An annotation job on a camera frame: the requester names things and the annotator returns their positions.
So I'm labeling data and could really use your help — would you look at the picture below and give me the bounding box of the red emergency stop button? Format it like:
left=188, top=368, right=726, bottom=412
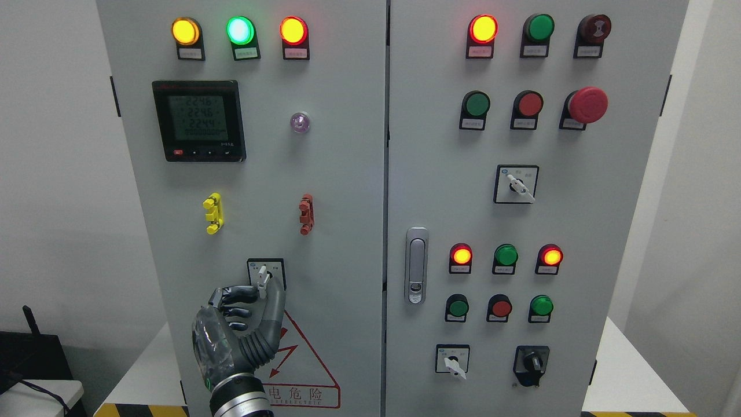
left=559, top=86, right=609, bottom=130

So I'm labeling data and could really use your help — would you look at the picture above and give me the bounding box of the green lamp top right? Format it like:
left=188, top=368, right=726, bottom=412
left=520, top=13, right=554, bottom=58

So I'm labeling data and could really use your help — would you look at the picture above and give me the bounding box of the red terminal connector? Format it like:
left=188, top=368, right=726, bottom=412
left=298, top=193, right=314, bottom=236

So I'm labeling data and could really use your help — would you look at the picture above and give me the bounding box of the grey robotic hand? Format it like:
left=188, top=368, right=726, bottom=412
left=192, top=278, right=286, bottom=395

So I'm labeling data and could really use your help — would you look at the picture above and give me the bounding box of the dark red buzzer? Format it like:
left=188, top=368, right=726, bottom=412
left=573, top=14, right=612, bottom=59

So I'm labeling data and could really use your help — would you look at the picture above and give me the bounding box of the green push button lower right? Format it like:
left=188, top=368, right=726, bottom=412
left=527, top=295, right=554, bottom=324

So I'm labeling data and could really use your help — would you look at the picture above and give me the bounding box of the white rotary switch door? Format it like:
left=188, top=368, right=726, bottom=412
left=247, top=258, right=288, bottom=300

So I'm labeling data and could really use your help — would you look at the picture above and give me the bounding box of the red push button upper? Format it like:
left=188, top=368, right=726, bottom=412
left=510, top=90, right=544, bottom=130

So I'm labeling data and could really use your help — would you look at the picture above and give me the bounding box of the yellow indicator lamp top left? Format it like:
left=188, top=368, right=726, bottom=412
left=170, top=17, right=206, bottom=61

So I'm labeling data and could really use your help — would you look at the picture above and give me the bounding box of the white rotary switch upper right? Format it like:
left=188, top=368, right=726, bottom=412
left=493, top=164, right=539, bottom=204

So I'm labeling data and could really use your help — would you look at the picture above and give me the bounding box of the grey electrical control cabinet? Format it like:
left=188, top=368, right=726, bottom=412
left=96, top=1, right=688, bottom=416

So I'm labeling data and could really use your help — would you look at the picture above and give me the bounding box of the black digital power meter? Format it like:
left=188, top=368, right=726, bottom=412
left=152, top=80, right=247, bottom=163

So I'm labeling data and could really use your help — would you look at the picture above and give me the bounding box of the black box with antenna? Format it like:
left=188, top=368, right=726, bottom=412
left=1, top=306, right=87, bottom=416

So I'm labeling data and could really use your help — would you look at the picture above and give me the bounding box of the red lit lamp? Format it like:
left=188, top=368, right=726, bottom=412
left=448, top=243, right=473, bottom=274
left=535, top=244, right=563, bottom=275

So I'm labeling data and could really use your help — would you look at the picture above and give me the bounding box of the red triangle electric warning sticker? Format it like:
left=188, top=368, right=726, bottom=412
left=256, top=311, right=341, bottom=409

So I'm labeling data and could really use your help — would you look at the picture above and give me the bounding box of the red indicator lamp left door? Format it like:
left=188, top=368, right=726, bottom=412
left=280, top=16, right=310, bottom=60

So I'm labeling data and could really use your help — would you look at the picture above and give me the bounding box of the yellow terminal connector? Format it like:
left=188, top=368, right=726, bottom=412
left=202, top=192, right=224, bottom=235

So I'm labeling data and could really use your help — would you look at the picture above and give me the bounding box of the red lit lamp right door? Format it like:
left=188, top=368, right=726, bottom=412
left=465, top=14, right=498, bottom=59

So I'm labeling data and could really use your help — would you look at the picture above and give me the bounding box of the white rotary switch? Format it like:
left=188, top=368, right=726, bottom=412
left=493, top=164, right=539, bottom=204
left=435, top=344, right=470, bottom=381

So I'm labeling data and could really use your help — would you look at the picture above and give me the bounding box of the red lit lamp lower left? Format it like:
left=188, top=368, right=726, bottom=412
left=448, top=243, right=473, bottom=274

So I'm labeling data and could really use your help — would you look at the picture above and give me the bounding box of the black cable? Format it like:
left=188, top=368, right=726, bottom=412
left=0, top=371, right=72, bottom=414

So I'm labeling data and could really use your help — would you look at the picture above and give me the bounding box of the red lit lamp lower right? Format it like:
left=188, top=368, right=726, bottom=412
left=535, top=244, right=563, bottom=275

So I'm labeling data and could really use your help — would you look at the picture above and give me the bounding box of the red push button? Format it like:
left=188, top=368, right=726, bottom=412
left=486, top=295, right=512, bottom=323
left=510, top=90, right=544, bottom=130

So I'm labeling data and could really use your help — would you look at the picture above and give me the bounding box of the white rotary switch lower right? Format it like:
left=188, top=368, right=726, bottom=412
left=435, top=344, right=470, bottom=381

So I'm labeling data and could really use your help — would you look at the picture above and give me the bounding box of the green push button upper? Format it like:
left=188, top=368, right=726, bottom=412
left=458, top=90, right=491, bottom=130

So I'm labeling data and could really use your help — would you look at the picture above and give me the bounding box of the green push button lower left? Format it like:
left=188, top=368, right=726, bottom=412
left=445, top=294, right=470, bottom=323

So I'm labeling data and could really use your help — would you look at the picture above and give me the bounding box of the silver door lock handle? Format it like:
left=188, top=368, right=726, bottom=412
left=405, top=227, right=429, bottom=305

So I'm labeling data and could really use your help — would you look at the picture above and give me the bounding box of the black rotary selector switch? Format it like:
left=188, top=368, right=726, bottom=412
left=513, top=345, right=550, bottom=386

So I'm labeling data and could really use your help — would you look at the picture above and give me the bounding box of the green lit indicator lamp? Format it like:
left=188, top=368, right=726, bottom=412
left=226, top=16, right=261, bottom=61

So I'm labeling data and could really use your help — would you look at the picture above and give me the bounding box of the small clear light bulb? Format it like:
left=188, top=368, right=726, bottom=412
left=289, top=112, right=311, bottom=134

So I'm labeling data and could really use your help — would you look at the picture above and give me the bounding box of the green push button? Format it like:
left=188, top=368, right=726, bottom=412
left=445, top=294, right=470, bottom=323
left=458, top=90, right=491, bottom=130
left=527, top=295, right=554, bottom=324

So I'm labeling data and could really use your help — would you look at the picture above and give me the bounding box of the red push button lower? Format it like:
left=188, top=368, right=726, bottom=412
left=486, top=295, right=512, bottom=323

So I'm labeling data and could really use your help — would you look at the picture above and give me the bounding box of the green lamp lower middle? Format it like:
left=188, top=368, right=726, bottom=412
left=492, top=243, right=519, bottom=275

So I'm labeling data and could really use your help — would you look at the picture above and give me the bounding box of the white box lower left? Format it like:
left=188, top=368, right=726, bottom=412
left=1, top=379, right=84, bottom=416

